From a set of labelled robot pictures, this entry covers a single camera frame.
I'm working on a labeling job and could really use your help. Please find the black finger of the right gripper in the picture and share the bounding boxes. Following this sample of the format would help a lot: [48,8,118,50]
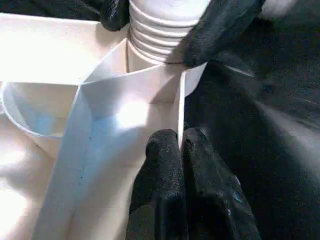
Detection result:
[99,0,132,32]
[165,0,264,69]

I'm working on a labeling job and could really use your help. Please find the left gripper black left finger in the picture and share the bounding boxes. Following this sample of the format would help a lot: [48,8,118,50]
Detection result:
[127,128,187,240]

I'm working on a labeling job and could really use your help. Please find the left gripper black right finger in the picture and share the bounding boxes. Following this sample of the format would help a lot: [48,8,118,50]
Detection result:
[181,127,262,240]

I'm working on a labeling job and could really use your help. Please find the white plastic table leg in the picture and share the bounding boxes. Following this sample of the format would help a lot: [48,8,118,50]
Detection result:
[126,0,211,65]

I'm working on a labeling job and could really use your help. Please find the white plastic table top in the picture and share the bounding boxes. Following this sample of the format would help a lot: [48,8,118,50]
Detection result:
[0,12,208,240]

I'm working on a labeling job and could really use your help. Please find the black work mat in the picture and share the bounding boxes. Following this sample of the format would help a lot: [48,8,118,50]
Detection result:
[0,0,320,240]

